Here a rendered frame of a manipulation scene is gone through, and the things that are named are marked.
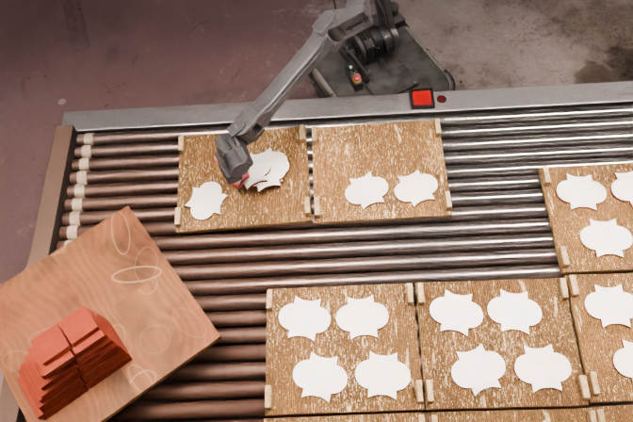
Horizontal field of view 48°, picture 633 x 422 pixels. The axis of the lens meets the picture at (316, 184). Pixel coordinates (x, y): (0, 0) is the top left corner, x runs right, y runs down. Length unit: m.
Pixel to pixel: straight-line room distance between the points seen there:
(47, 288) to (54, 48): 2.25
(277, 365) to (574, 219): 0.95
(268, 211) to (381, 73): 1.35
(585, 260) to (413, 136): 0.63
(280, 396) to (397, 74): 1.82
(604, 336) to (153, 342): 1.19
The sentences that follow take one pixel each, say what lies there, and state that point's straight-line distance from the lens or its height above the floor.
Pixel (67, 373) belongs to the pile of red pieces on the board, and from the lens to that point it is 1.80.
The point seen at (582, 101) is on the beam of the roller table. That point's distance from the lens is 2.47.
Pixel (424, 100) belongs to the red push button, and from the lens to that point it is 2.37.
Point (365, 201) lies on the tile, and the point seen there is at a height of 0.95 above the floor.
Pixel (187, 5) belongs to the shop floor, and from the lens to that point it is 4.11.
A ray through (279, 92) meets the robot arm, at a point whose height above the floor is 1.26.
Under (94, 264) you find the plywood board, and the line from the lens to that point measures 2.06.
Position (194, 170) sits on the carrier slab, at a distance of 2.26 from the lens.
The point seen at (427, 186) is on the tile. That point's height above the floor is 0.95.
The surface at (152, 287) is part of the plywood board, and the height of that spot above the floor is 1.04.
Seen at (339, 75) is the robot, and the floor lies 0.24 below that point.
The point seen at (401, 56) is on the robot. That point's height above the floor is 0.24.
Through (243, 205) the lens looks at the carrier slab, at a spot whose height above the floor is 0.94.
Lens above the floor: 2.79
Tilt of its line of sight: 59 degrees down
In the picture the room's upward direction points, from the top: 6 degrees counter-clockwise
